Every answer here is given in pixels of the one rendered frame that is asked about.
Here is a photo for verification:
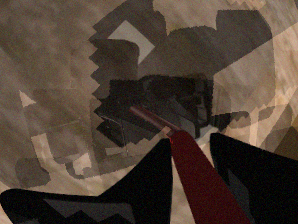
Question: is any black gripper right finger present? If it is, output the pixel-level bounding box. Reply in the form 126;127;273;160
210;133;298;224

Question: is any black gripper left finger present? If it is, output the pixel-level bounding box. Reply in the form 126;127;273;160
0;137;173;224

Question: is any dark red peg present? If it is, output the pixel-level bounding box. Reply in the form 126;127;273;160
169;131;251;224

